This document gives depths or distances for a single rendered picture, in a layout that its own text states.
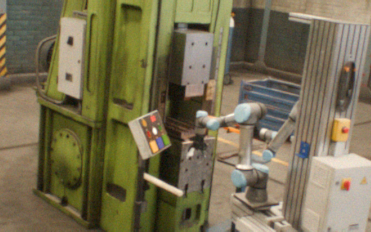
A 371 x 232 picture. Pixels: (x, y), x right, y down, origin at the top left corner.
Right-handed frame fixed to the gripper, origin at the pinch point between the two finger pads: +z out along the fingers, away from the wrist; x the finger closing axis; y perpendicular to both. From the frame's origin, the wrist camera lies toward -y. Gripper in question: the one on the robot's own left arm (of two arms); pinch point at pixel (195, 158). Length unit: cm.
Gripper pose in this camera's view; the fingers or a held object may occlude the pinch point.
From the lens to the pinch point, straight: 417.0
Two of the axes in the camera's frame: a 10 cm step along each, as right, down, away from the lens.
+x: 8.7, -0.3, 4.9
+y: 4.8, 2.7, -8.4
